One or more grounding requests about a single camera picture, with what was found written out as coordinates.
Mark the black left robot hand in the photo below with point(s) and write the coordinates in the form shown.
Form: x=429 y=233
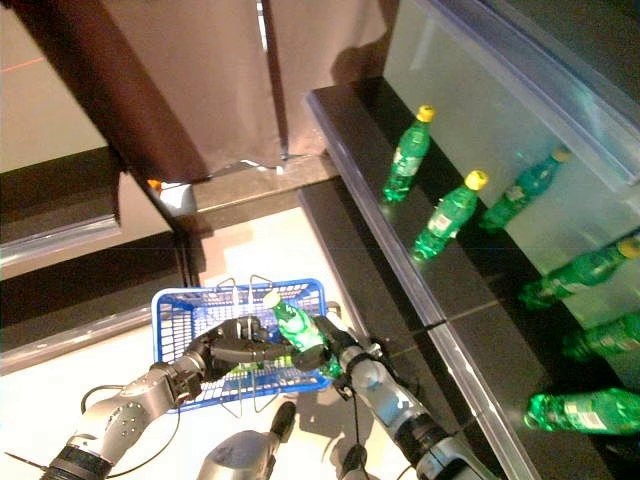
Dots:
x=240 y=345

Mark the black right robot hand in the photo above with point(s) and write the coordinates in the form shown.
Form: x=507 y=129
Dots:
x=340 y=350

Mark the green soda bottle yellow cap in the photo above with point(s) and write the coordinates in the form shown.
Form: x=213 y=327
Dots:
x=605 y=340
x=297 y=325
x=410 y=155
x=580 y=410
x=445 y=220

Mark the blue plastic shopping basket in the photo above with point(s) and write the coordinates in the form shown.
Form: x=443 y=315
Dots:
x=175 y=320

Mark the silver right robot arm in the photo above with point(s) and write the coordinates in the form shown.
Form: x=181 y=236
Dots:
x=390 y=400

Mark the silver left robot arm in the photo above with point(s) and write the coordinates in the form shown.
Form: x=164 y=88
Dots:
x=125 y=415

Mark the black left robot foot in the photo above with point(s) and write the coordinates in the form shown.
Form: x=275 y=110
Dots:
x=283 y=420

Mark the black robot foot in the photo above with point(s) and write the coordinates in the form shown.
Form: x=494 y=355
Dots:
x=355 y=460
x=283 y=420

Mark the silver grey robot body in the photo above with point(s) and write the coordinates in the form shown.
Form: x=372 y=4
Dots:
x=240 y=455

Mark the black right robot foot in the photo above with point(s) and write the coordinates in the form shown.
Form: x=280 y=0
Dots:
x=355 y=460

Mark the black shelf board holding drinks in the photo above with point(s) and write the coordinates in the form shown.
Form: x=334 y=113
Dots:
x=450 y=300

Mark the dark side shelf unit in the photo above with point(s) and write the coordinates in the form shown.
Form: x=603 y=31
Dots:
x=75 y=280

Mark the silver curtain edge strip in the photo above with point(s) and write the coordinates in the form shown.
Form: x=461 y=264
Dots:
x=274 y=75

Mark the black shelf board clear rail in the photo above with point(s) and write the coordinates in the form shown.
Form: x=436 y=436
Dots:
x=575 y=60

